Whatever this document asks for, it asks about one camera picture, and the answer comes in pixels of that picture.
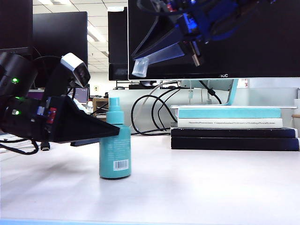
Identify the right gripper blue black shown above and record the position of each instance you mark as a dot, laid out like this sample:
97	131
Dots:
204	21

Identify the black monitor back panel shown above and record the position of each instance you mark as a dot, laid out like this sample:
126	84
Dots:
58	30

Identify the white-spined book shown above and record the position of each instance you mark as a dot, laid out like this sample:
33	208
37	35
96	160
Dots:
227	123

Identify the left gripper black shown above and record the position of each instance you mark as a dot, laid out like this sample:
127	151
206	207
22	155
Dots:
49	117

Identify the black monitor with wide bezel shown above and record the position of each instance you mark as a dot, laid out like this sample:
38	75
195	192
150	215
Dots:
14	23

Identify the thin black book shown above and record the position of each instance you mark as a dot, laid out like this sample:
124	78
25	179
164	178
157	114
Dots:
232	132

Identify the teal-spined book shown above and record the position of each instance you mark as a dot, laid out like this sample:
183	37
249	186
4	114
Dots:
227	113

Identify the thick black book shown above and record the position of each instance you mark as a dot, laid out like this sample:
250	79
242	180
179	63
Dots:
232	144

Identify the clear plastic sprayer lid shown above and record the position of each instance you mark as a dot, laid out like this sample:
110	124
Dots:
140	68

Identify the purple lit laptop screen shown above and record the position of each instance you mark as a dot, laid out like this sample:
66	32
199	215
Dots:
80	95

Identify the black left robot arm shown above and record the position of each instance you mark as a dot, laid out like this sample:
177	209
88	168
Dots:
16	68

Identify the brown wooden box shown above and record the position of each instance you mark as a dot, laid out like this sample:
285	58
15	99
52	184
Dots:
100	105

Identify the teal and silver monitor stand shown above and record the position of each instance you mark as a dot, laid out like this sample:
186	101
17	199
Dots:
232	93

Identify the teal spray bottle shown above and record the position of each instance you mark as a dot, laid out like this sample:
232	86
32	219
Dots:
114	150

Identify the large black AOC monitor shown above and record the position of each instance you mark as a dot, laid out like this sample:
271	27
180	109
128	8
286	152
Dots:
257	58

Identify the narrow black monitor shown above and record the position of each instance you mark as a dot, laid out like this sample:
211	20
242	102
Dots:
118	35

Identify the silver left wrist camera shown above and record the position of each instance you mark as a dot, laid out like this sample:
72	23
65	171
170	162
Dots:
76	68

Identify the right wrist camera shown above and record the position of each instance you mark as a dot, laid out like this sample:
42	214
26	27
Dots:
197	55

